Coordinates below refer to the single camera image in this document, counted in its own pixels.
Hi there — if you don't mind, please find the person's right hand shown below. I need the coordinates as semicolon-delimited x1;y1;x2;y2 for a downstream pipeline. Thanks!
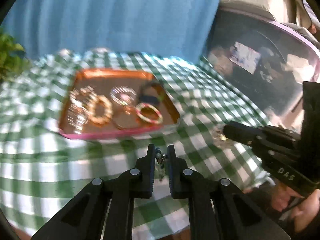
271;183;319;233

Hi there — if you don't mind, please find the pearl safety pin brooch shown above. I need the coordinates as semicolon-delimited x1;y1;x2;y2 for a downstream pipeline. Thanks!
67;86;94;134

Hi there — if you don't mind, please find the green white checkered tablecloth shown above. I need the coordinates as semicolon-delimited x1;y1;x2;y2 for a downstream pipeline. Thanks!
1;50;269;235

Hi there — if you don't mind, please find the green plant in red pot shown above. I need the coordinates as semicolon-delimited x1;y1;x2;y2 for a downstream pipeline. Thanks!
0;28;31;83

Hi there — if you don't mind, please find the small dark bead earring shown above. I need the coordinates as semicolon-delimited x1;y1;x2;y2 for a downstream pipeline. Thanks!
155;147;167;182

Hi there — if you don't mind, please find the blue curtain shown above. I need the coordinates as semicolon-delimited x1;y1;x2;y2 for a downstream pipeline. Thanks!
2;0;220;62

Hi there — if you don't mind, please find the orange tray with pink rim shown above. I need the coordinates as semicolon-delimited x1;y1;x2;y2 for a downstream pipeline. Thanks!
58;68;181;140

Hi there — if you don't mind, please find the dark cluttered furniture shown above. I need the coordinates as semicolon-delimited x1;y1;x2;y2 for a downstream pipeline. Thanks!
206;0;319;130

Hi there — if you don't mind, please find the silver rhinestone bracelet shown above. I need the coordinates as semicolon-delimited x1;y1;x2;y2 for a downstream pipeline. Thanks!
109;85;138;106

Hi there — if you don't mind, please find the cream beaded bracelet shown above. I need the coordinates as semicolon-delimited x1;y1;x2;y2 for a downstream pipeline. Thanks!
87;93;114;126

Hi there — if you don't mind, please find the pink beaded bracelet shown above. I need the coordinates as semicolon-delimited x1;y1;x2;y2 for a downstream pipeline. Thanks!
134;102;164;125

